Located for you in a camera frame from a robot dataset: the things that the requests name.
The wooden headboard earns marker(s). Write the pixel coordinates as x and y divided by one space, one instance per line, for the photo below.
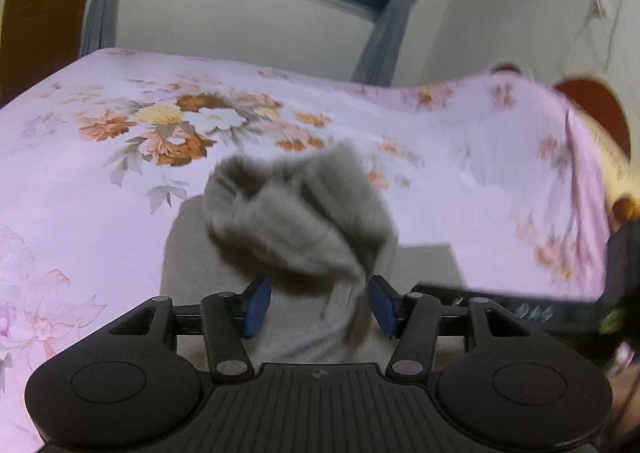
600 103

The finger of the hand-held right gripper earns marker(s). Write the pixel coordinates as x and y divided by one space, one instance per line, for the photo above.
555 314

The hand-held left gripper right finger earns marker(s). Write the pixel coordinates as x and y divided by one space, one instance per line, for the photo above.
382 308

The person's right forearm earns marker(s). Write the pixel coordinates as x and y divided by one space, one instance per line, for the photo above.
629 395

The bed with pink floral sheet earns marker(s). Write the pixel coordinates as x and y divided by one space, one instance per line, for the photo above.
100 193

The yellow patterned pillow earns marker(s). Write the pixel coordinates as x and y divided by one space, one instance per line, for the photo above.
610 173

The grey pants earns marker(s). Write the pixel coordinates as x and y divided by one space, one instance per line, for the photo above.
300 218

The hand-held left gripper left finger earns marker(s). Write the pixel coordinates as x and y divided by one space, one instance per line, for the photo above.
257 307

